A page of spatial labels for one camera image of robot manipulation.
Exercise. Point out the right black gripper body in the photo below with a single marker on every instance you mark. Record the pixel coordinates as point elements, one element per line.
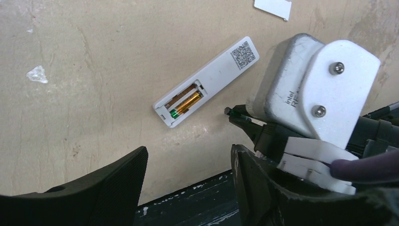
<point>373,134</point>

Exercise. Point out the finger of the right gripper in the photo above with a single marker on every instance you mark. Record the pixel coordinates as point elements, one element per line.
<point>256,132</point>

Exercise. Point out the green AAA battery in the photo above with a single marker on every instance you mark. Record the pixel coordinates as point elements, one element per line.
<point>235,114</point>

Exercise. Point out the white battery cover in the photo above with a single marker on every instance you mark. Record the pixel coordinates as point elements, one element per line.
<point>279,8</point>

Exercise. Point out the white remote control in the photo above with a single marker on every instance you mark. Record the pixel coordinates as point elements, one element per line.
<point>208,80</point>

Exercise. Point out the gold AAA battery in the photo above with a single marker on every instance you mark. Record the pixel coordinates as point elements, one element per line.
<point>184,106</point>

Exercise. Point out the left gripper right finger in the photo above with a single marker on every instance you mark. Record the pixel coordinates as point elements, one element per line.
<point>268,196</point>

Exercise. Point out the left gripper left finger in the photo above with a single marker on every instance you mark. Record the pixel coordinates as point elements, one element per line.
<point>105,197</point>

